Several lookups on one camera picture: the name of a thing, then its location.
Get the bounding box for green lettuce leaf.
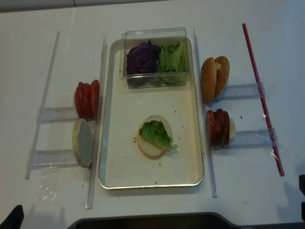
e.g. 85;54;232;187
139;120;177;151

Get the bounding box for green lettuce pile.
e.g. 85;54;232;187
152;41;187;87

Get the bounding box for front red meat slice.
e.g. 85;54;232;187
206;110;216;146

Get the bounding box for red meat slice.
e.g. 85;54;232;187
206;110;216;146
216;109;225;144
222;111;230;146
213;112;221;145

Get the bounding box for right tomato slice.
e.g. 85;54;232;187
90;80;100;118

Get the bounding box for tomato slice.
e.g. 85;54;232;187
83;83;92;119
90;80;100;118
74;82;84;118

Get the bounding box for middle tomato slice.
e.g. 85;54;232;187
83;83;92;119

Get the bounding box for left tomato slice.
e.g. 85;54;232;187
74;82;84;118

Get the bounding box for white cheese slice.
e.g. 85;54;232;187
229;118;236;142

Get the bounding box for clear holder meat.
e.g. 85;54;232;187
212;129;278;150

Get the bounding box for cream metal tray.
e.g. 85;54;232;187
99;40;205;189

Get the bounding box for bun bottom on tray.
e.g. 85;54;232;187
137;114;172;158

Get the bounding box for purple cabbage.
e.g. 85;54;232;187
126;40;161;74

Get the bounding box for clear plastic container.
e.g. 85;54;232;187
120;27;190;88

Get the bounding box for front sesame bun top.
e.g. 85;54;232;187
201;57;216;104

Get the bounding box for sesame bun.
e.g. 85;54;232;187
201;57;216;104
214;56;230;99

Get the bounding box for upright bun slice left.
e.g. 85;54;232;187
72;118;93;168

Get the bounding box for rear sesame bun top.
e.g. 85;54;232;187
214;56;230;99

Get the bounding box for clear holder sesame buns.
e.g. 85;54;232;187
213;83;265;102

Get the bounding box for dark base panel bottom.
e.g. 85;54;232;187
69;214;241;229

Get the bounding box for clear holder left bun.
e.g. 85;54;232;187
26;149;78;170

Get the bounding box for crumpled clear tape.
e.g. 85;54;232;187
39;184;57;201

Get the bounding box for black object bottom left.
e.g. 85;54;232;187
0;205;24;229

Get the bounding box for clear rail right of tray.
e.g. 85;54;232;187
193;28;218;198

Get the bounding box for clear rail far left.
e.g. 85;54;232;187
25;31;61;180

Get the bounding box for red plastic rail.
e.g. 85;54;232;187
242;23;285;177

